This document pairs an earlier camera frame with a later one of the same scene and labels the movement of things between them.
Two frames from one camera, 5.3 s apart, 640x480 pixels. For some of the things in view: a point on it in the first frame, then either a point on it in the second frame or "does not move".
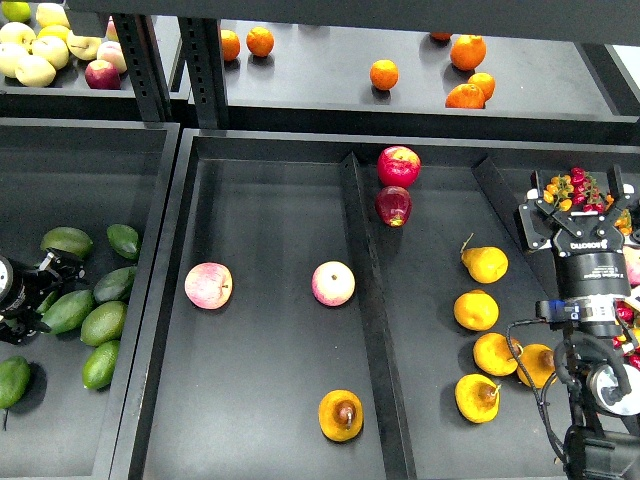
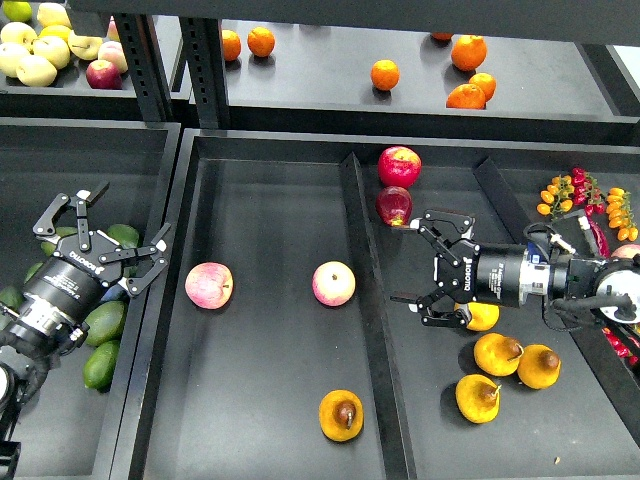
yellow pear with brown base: (340, 415) does not move
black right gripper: (589, 247) -> (465, 270)
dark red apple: (394, 204) does not move
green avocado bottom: (100, 365) does not move
